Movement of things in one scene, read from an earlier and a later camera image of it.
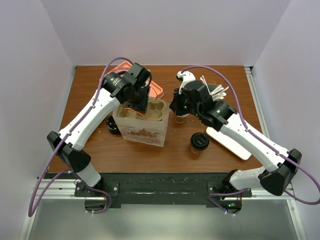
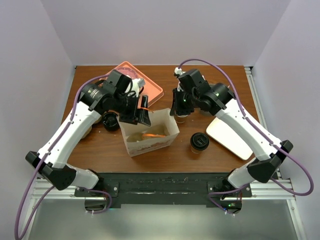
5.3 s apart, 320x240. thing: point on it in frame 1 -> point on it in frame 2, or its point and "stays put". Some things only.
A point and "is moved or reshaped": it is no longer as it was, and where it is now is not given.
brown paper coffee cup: [197, 151] stays put
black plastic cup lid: [199, 141] stays put
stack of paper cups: [180, 119] stays put
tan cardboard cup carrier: [156, 111] -> [157, 131]
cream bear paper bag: [149, 127] is moved or reshaped
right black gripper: [175, 105] stays put
